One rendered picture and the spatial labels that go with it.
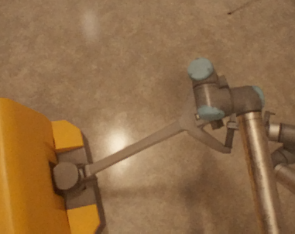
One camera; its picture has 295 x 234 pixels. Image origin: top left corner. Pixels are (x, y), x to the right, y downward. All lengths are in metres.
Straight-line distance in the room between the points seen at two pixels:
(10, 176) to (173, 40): 1.83
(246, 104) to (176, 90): 1.54
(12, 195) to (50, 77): 1.40
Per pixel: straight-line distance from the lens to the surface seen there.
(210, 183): 2.41
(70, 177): 2.00
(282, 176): 1.45
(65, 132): 2.17
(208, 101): 1.07
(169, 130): 1.61
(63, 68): 2.80
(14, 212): 1.61
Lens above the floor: 2.35
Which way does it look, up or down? 68 degrees down
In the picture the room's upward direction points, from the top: 3 degrees counter-clockwise
